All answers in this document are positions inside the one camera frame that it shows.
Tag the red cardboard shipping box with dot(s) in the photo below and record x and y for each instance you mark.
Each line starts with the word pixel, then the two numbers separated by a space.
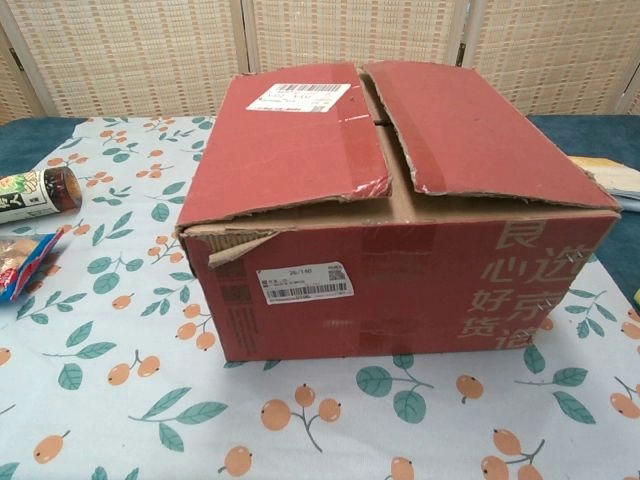
pixel 450 280

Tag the floral fruit print tablecloth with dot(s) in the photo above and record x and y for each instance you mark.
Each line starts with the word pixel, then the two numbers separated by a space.
pixel 125 390

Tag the woven folding screen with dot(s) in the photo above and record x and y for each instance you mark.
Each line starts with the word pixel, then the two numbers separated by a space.
pixel 150 55

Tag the brown drink bottle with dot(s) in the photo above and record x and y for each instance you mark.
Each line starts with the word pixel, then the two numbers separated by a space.
pixel 45 192

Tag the blue biscuit snack bag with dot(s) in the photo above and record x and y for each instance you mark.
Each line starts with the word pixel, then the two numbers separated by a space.
pixel 25 265

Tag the yellow sponge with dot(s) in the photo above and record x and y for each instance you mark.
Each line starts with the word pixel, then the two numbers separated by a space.
pixel 636 296

